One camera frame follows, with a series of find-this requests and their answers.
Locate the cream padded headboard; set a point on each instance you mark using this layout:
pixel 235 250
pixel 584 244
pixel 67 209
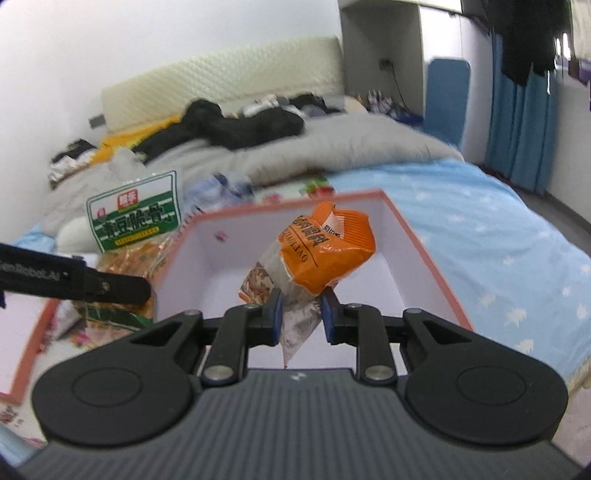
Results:
pixel 231 69

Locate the white and blue plush toy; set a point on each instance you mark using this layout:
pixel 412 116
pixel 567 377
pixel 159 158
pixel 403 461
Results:
pixel 76 235

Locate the grey duvet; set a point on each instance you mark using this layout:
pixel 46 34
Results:
pixel 323 143

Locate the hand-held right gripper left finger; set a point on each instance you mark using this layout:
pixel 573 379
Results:
pixel 276 323

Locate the cluster of small bottles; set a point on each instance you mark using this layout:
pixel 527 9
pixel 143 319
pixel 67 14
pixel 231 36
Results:
pixel 392 108

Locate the blue curtain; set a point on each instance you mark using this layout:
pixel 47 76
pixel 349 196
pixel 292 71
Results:
pixel 521 138

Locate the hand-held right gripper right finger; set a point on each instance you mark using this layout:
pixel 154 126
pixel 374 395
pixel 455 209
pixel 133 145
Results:
pixel 328 323

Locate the white box with orange rim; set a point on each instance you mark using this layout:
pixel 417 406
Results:
pixel 207 258

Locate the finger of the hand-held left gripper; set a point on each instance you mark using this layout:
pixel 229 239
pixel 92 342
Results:
pixel 124 288

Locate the blue padded board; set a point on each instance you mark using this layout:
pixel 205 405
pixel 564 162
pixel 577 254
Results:
pixel 448 101

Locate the grey wall switch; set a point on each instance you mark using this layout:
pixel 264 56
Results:
pixel 97 122

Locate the pile of mixed clothes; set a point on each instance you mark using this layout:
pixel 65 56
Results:
pixel 300 104

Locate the black clothing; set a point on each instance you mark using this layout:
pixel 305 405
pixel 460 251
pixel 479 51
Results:
pixel 240 127

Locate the orange snack packet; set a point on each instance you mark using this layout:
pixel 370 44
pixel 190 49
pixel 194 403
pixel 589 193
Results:
pixel 328 249

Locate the light blue plastic bag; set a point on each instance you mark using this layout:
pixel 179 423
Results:
pixel 217 189

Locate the floral printed cloth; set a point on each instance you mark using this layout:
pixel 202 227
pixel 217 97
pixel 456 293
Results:
pixel 318 187

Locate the wall outlet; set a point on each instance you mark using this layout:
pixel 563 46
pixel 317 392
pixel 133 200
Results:
pixel 384 64

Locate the yellow cloth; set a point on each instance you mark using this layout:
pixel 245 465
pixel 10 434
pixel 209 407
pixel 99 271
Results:
pixel 120 138

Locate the black white patterned cloth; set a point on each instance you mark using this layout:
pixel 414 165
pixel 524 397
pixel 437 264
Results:
pixel 71 159

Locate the hanging dark clothes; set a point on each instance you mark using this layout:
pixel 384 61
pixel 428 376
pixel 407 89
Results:
pixel 521 37

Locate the white box lid orange rim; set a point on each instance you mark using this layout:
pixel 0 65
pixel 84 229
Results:
pixel 23 332

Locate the blue star bed sheet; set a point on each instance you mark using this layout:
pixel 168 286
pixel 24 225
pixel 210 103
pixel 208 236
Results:
pixel 485 240

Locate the white cabinet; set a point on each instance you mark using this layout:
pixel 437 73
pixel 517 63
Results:
pixel 443 32

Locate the green label snack bag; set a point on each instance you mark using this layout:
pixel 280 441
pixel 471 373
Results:
pixel 134 217

